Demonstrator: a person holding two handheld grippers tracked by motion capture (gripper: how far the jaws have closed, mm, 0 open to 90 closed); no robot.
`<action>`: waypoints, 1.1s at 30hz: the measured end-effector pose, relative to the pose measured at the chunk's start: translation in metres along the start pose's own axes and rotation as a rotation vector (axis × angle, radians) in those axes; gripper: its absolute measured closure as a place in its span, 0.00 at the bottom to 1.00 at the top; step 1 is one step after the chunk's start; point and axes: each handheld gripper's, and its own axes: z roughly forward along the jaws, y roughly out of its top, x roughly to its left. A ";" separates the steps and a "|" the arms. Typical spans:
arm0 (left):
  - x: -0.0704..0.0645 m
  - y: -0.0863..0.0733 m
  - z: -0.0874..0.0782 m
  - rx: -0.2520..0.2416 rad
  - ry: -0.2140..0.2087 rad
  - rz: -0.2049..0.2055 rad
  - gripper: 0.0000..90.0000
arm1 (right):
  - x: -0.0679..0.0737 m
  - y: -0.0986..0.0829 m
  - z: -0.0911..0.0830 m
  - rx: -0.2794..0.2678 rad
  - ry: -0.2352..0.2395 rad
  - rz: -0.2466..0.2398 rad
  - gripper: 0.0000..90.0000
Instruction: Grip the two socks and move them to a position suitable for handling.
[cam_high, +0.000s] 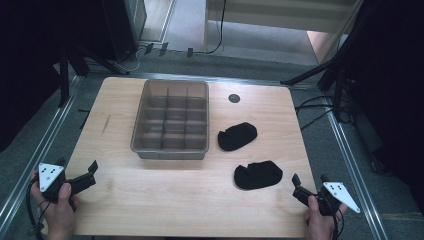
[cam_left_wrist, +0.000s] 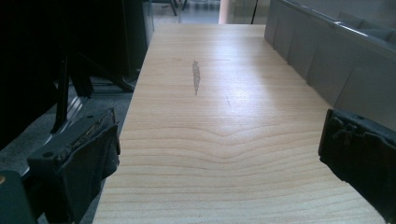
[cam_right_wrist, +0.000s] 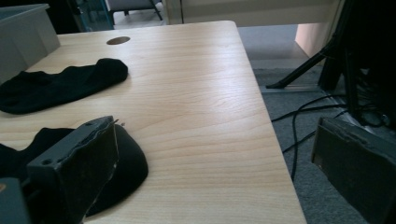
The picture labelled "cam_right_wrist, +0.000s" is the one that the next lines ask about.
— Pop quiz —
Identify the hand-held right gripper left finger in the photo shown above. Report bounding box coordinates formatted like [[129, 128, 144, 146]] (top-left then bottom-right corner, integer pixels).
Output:
[[26, 115, 120, 224]]

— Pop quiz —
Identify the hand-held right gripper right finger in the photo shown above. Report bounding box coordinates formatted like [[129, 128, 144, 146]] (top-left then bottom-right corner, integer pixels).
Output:
[[311, 116, 396, 224]]

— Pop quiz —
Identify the black sock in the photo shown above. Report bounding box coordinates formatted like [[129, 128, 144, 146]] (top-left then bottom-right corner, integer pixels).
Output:
[[0, 58, 129, 115], [0, 123, 149, 217]]

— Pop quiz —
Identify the grey divided storage bin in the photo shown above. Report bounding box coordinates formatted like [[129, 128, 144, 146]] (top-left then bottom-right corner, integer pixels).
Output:
[[0, 3, 61, 85]]

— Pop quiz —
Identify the black tripod stand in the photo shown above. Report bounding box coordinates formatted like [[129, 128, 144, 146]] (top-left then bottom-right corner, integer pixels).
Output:
[[265, 0, 396, 127]]

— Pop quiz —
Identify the grey chair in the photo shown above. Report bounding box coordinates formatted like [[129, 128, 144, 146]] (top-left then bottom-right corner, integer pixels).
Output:
[[106, 0, 163, 25]]

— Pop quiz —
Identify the black floor cable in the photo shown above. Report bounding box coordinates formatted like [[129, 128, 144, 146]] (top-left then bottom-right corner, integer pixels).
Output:
[[281, 105, 348, 182], [270, 94, 348, 123]]

